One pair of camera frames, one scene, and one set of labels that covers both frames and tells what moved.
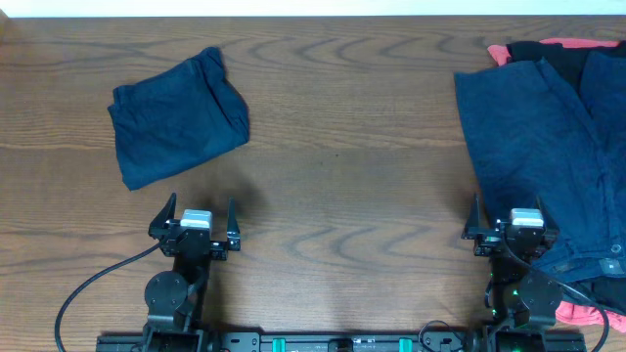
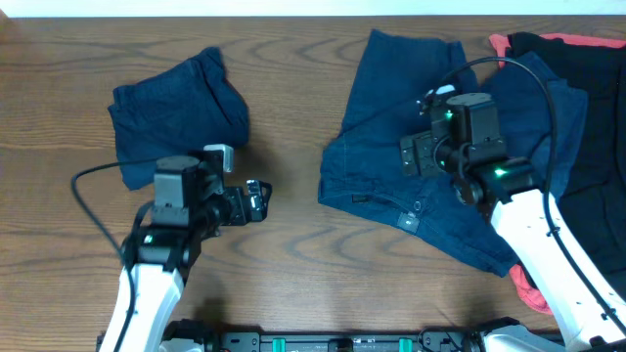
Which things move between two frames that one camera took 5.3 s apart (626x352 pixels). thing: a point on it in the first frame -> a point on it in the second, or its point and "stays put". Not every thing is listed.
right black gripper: x=552 y=236 -> x=424 y=145
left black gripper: x=193 y=240 -> x=252 y=201
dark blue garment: x=175 y=116 stays put
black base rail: x=434 y=338 stays put
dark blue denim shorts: x=531 y=141 -> x=544 y=118
